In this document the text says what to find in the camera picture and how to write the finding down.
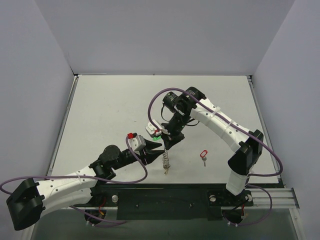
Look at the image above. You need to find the aluminium rail frame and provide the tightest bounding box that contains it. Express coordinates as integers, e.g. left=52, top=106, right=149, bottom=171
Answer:
left=32, top=75, right=298, bottom=240

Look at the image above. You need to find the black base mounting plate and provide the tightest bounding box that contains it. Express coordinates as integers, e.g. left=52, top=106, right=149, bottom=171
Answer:
left=81, top=183, right=253, bottom=221

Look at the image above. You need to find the red tag key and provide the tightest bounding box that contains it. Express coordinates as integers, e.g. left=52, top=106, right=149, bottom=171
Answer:
left=199, top=149, right=208, bottom=167

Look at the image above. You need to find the large keyring blue handle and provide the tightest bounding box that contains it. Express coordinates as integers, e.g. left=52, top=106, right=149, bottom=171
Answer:
left=162, top=149, right=171, bottom=175

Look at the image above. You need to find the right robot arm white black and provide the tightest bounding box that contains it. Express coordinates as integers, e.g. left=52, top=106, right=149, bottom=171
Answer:
left=161, top=87, right=264, bottom=205

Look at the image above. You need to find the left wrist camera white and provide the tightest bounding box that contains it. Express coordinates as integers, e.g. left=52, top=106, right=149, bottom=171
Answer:
left=127, top=133, right=147, bottom=152

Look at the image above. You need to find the green tag key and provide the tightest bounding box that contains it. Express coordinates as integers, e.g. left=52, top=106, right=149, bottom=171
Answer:
left=152, top=135, right=162, bottom=141

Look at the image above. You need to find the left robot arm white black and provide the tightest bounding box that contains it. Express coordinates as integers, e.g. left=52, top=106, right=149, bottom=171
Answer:
left=6, top=140, right=164, bottom=231

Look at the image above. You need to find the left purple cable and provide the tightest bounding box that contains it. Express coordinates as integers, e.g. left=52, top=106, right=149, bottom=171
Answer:
left=0, top=136, right=150, bottom=228

